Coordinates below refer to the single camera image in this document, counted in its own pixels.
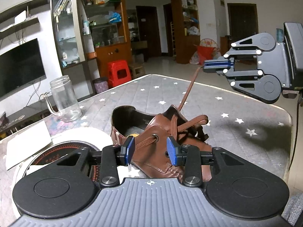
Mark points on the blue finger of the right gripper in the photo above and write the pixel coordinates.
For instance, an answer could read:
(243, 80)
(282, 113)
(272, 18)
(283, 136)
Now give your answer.
(220, 62)
(215, 69)

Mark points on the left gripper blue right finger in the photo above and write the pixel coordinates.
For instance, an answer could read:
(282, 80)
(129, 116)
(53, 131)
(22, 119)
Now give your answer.
(174, 151)

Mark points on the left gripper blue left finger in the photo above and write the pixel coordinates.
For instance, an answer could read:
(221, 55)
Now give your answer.
(127, 151)

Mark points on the brown leather shoe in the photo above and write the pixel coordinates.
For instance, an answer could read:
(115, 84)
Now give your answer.
(151, 133)

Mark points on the purple patterned waste bin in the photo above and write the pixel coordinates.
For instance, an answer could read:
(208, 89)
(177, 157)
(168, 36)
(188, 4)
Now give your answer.
(100, 84)

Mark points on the clear glass jar mug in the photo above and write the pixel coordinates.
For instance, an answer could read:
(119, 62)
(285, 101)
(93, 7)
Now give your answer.
(62, 91)

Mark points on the small wooden stool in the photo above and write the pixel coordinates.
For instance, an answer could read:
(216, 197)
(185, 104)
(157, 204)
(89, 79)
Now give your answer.
(137, 70)

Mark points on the red plastic stool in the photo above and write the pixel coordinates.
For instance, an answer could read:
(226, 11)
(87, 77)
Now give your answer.
(118, 73)

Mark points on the glass door display cabinet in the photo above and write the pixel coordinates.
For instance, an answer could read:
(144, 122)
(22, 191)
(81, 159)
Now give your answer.
(74, 47)

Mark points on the white paper sheet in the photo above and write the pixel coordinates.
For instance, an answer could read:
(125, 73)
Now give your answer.
(28, 143)

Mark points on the brown wooden cabinet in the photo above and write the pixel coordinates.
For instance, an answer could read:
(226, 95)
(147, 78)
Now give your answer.
(109, 31)

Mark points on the black flat television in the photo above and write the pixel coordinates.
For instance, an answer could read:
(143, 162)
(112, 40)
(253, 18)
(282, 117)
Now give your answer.
(21, 65)

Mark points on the white router box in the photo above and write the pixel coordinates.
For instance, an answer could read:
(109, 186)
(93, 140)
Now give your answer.
(23, 16)

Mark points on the dark wall shelf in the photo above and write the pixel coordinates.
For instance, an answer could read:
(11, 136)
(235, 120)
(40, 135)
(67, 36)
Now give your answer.
(14, 11)

